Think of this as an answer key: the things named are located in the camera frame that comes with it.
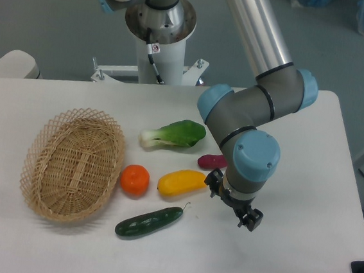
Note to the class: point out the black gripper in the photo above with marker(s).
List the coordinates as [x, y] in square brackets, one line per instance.
[240, 202]

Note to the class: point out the dark green cucumber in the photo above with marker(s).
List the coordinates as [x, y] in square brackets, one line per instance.
[149, 223]

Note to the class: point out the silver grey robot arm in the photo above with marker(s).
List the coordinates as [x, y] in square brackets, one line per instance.
[234, 118]

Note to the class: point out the purple sweet potato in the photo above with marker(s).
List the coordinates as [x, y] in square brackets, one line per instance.
[212, 161]

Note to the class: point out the yellow mango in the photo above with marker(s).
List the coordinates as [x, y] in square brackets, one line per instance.
[180, 182]

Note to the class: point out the green bok choy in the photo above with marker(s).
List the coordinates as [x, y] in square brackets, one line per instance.
[183, 134]

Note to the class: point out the orange tangerine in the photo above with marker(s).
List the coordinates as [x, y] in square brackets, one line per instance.
[135, 179]

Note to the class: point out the woven wicker basket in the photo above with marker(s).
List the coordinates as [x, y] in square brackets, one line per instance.
[73, 165]

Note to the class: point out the white chair armrest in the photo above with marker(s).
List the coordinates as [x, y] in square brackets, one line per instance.
[19, 64]

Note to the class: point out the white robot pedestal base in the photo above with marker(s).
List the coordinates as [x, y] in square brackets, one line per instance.
[160, 47]

